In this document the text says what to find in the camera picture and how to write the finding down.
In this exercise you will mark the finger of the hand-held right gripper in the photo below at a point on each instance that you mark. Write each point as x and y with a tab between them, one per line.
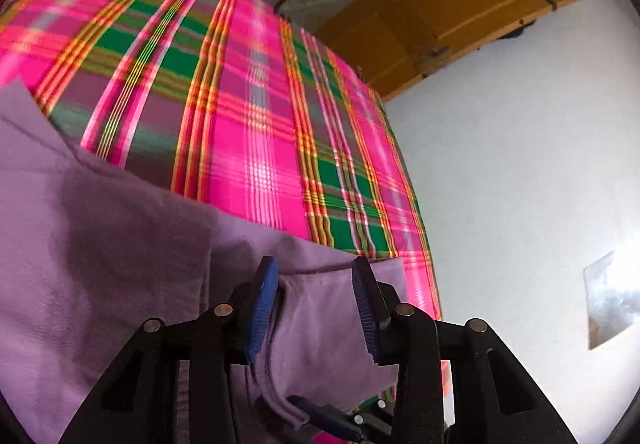
335	424

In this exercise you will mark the purple fleece garment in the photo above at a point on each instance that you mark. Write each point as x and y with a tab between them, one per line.
125	249

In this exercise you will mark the wooden door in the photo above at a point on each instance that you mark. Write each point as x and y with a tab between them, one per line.
440	8

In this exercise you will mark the pink green plaid blanket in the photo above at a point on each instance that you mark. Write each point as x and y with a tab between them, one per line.
240	98

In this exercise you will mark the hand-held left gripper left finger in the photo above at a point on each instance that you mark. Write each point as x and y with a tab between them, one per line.
262	309

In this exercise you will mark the shiny wall panel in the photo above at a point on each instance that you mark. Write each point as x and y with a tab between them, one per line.
612	299

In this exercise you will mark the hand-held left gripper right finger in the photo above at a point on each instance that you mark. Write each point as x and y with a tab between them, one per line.
365	314

